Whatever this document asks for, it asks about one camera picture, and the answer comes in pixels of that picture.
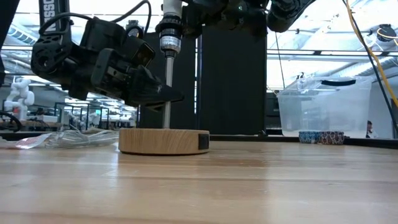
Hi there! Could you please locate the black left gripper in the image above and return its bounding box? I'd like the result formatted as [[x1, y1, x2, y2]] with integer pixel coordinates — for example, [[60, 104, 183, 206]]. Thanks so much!
[[67, 48, 185, 112]]

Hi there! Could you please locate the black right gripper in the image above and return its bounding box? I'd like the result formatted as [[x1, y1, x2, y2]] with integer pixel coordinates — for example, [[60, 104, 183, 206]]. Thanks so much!
[[183, 0, 268, 38]]

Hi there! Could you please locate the lamp with wooden base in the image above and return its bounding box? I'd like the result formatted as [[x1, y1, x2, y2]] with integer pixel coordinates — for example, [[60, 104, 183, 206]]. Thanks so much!
[[118, 14, 211, 156]]

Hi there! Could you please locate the white flood lightbulb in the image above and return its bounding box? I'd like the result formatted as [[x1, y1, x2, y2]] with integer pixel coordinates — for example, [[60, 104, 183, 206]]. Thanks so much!
[[162, 0, 183, 18]]

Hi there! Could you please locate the black equipment box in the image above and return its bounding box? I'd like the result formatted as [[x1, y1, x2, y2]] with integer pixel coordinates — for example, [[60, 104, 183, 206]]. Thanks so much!
[[266, 92, 282, 128]]

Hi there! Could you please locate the wooden workbench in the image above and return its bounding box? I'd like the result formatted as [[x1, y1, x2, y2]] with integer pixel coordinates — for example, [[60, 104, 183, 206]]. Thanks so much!
[[0, 119, 65, 133]]

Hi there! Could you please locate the clear plastic storage bin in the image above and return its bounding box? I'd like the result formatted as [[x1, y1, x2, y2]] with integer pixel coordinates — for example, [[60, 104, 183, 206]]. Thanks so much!
[[277, 76, 373, 139]]

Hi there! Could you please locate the blue patterned round container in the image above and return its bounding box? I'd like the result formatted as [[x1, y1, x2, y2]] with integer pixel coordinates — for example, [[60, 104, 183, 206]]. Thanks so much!
[[298, 130, 322, 144]]

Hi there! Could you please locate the red patterned round container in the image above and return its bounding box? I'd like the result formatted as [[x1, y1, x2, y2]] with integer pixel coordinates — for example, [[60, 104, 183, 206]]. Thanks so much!
[[319, 131, 345, 146]]

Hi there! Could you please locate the person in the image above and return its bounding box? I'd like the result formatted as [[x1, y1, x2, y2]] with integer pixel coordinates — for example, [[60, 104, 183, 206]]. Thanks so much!
[[365, 120, 379, 139]]

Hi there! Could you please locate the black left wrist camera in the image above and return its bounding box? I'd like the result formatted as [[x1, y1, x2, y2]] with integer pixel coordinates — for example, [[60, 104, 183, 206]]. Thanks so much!
[[124, 39, 156, 68]]

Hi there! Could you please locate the clear lamp power cable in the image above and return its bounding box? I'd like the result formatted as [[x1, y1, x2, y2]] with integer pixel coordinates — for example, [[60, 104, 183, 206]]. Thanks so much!
[[0, 129, 121, 150]]

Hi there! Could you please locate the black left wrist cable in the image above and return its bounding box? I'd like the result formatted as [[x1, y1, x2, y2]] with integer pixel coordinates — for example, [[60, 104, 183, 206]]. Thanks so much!
[[39, 0, 152, 35]]

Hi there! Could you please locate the yellow cable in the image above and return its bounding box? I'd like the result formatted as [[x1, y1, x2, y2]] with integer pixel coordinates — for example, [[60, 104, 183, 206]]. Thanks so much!
[[344, 0, 398, 108]]

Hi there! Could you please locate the black round cable knob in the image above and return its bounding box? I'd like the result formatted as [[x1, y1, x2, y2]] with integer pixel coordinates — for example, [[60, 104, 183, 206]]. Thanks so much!
[[376, 24, 397, 43]]

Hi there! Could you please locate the black hanging cable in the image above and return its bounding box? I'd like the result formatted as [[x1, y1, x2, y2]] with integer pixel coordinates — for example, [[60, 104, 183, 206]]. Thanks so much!
[[341, 0, 398, 133]]

